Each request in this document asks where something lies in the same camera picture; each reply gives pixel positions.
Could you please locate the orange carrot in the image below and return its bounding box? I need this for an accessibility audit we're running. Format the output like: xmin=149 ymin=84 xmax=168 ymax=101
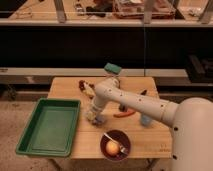
xmin=113 ymin=110 xmax=136 ymax=118

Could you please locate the dark eggplant toy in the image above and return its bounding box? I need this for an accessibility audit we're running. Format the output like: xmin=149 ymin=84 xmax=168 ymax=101
xmin=140 ymin=89 xmax=147 ymax=95

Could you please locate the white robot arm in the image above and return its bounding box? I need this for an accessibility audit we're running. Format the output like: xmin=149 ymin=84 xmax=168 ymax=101
xmin=86 ymin=78 xmax=213 ymax=171

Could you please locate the dark brown bowl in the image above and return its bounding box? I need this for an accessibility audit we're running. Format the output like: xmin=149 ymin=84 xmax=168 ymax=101
xmin=100 ymin=130 xmax=131 ymax=162

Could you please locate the yellow round fruit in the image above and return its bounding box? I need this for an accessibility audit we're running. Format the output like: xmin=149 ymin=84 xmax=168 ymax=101
xmin=106 ymin=141 xmax=119 ymax=156

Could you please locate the small blue cup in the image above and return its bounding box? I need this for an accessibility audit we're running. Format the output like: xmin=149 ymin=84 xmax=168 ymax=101
xmin=140 ymin=115 xmax=152 ymax=127

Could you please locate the wooden table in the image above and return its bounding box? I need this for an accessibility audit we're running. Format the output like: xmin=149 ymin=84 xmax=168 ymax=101
xmin=48 ymin=77 xmax=172 ymax=159

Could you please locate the green sponge block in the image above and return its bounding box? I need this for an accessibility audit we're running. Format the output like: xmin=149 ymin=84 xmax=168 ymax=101
xmin=104 ymin=63 xmax=122 ymax=75

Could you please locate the green plastic tray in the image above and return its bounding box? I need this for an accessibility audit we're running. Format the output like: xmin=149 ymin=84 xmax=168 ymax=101
xmin=16 ymin=98 xmax=81 ymax=157

